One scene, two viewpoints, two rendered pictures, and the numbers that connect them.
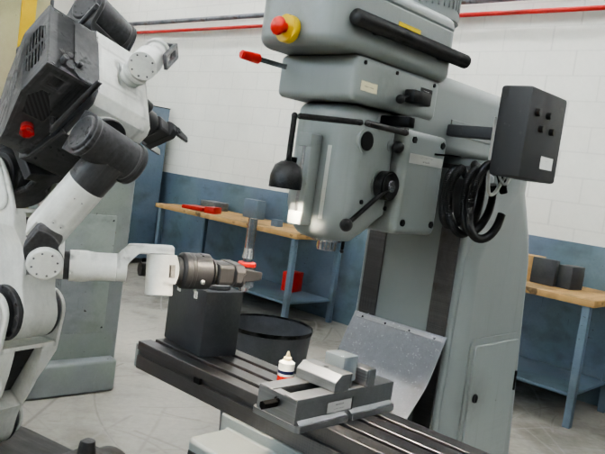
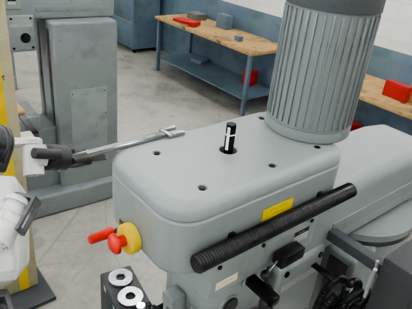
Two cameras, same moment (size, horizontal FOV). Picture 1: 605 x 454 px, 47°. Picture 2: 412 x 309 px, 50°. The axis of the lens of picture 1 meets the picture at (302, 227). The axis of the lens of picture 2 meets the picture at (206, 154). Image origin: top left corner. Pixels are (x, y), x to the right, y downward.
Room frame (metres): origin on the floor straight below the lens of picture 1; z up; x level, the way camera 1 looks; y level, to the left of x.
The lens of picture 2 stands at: (0.91, -0.11, 2.30)
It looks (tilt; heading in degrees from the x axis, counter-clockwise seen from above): 28 degrees down; 6
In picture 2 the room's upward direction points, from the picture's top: 6 degrees clockwise
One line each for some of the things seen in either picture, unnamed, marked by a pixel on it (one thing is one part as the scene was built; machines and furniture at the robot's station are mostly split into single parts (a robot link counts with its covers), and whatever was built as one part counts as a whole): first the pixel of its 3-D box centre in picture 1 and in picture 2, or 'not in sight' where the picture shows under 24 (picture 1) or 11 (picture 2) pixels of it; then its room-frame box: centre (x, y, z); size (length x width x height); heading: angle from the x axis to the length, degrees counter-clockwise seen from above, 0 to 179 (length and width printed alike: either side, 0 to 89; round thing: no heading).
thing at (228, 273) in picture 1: (212, 273); not in sight; (1.72, 0.20, 1.18); 0.13 x 0.12 x 0.10; 32
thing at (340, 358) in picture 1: (340, 365); not in sight; (1.64, -0.14, 1.02); 0.06 x 0.05 x 0.06; 46
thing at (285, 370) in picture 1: (285, 373); not in sight; (1.69, -0.01, 0.97); 0.04 x 0.04 x 0.11
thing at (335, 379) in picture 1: (323, 375); not in sight; (1.60, -0.10, 1.00); 0.12 x 0.06 x 0.04; 46
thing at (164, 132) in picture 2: not in sight; (130, 142); (1.66, 0.13, 1.89); 0.24 x 0.04 x 0.01; 139
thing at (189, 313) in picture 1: (203, 313); (125, 306); (2.03, 0.26, 1.01); 0.22 x 0.12 x 0.20; 38
